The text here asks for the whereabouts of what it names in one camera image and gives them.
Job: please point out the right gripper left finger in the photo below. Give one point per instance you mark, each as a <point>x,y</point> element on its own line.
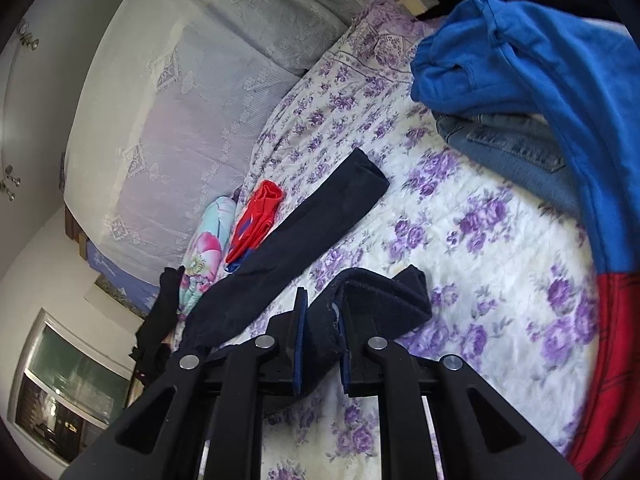
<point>203,418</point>

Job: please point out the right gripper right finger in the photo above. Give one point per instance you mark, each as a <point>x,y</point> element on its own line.
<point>440,419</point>

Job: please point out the dark navy pants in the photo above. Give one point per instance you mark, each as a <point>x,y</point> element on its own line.
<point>396,306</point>

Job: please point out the black garment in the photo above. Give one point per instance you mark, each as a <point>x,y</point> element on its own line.
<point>151,352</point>

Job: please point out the blue patterned pillow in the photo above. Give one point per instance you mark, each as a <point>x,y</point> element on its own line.
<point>136,295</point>

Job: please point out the purple floral bed quilt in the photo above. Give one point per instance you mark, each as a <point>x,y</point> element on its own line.
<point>511,281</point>

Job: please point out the turquoise floral folded blanket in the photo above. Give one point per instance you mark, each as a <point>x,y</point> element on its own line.
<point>205,251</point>

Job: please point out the red and blue small garment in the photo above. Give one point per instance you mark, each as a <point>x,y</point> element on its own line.
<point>254,224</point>

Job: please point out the blue denim jeans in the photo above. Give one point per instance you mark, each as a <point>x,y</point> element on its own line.
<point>519,148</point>

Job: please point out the white lace bed cover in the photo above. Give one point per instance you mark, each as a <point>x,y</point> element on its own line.
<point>173,104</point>

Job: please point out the blue and red hoodie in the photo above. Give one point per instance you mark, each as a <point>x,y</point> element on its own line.
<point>491,56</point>

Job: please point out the window with white frame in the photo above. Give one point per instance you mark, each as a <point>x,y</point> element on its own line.
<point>65,393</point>

